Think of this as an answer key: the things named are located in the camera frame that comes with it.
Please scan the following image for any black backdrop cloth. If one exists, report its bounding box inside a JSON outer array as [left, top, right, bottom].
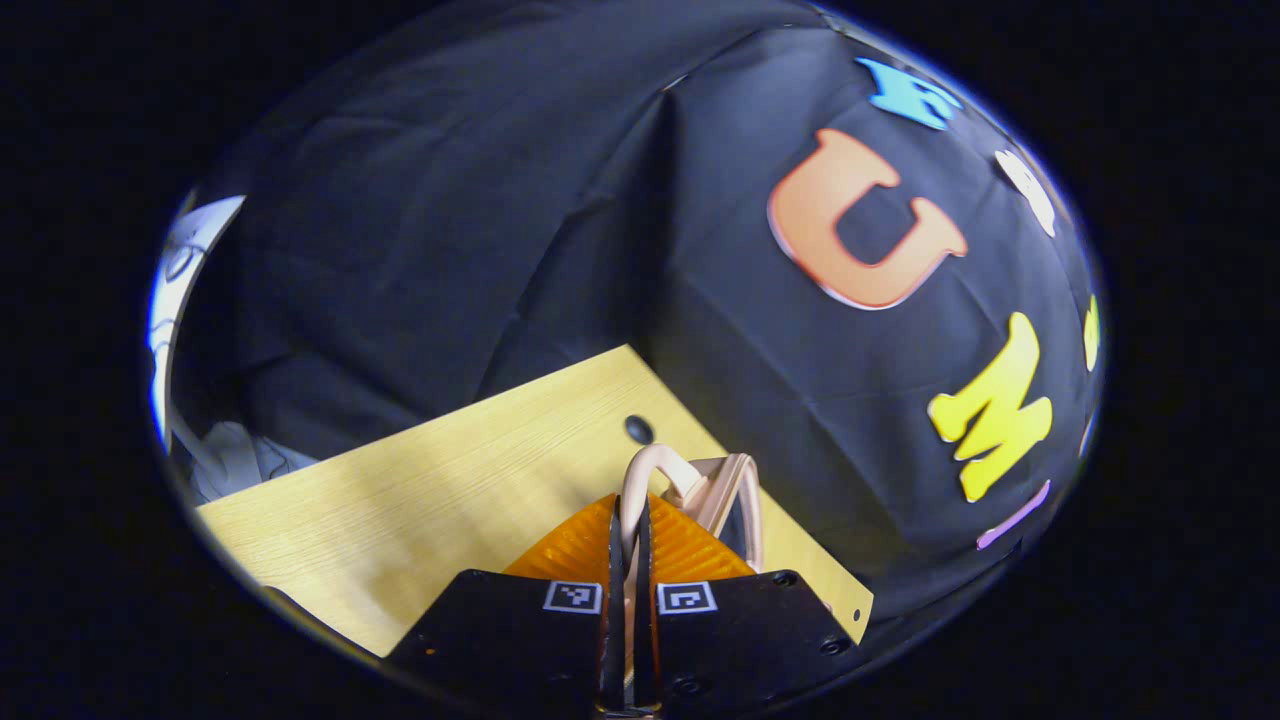
[[165, 0, 1106, 621]]

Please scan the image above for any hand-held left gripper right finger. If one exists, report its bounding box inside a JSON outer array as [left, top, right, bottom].
[[635, 495, 857, 713]]

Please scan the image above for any grey crumpled cloth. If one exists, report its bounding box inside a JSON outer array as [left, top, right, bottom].
[[188, 420, 321, 506]]

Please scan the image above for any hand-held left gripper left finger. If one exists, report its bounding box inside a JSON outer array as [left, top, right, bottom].
[[385, 493, 627, 717]]

